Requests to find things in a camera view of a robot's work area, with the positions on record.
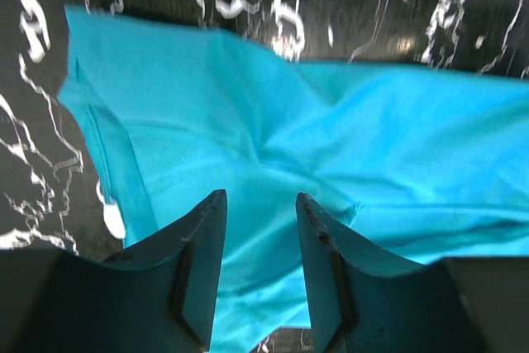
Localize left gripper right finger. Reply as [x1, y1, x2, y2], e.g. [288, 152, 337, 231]
[296, 193, 487, 352]

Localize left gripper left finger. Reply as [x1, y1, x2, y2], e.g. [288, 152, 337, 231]
[58, 189, 227, 352]

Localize teal t shirt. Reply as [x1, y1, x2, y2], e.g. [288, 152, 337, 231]
[59, 6, 528, 352]

